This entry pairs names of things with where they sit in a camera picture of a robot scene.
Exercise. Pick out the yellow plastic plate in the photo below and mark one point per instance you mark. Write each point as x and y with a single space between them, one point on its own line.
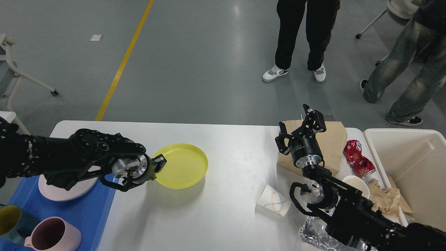
186 165

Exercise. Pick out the flattened white paper cup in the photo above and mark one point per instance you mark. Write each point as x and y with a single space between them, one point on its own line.
274 201

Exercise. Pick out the white folding table frame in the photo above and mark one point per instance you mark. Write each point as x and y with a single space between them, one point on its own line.
11 79

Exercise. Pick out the crumpled aluminium foil tray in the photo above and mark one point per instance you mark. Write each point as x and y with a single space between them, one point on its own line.
313 233

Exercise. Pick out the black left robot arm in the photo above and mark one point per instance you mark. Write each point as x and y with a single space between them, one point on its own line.
65 162

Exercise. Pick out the beige plastic bin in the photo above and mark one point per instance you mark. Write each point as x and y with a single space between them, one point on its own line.
416 160

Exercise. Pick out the teal mug yellow inside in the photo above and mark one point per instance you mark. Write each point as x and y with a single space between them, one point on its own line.
16 224

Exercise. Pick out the crushed red can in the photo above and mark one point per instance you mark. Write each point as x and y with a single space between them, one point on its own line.
361 165

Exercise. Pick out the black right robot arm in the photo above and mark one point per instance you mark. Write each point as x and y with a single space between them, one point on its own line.
347 213

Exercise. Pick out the pink plate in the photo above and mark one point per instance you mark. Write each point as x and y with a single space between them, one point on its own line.
58 194

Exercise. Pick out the white office chair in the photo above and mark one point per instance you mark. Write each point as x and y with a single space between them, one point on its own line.
400 11

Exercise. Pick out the crumpled brown paper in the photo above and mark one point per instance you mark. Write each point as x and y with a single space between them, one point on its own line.
388 200

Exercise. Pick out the brown paper bag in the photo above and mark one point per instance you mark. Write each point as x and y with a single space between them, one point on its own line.
331 143

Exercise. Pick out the blue plastic tray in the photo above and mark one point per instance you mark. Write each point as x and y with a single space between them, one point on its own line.
87 213

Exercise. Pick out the pink mug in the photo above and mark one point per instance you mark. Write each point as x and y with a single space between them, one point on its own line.
54 234

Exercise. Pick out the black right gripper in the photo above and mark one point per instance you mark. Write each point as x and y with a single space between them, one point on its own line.
303 145

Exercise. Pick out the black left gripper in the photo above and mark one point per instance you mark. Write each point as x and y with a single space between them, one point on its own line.
141 168

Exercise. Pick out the person in black trousers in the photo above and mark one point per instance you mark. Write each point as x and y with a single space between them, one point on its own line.
320 19

